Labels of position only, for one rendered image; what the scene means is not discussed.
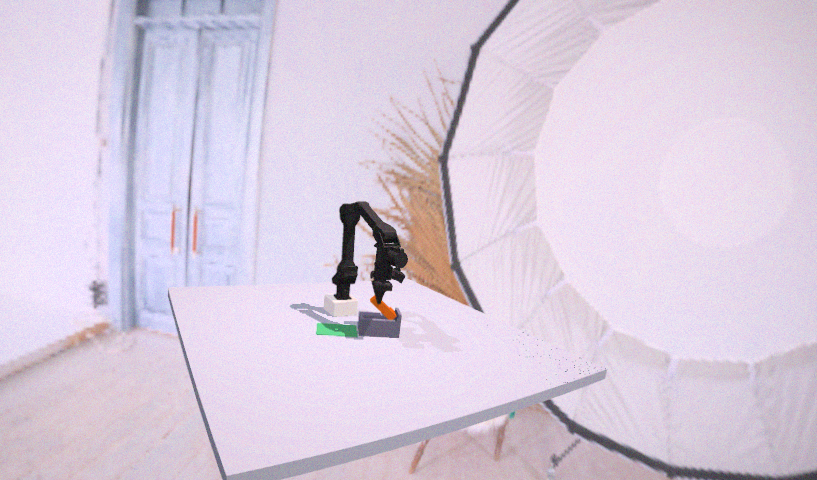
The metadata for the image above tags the orange l-shaped part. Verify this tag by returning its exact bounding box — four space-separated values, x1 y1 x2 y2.
370 295 396 320

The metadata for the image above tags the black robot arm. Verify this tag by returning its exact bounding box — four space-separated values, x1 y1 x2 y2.
332 201 408 300

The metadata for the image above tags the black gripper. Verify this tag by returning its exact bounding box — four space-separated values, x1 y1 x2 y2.
370 261 393 305

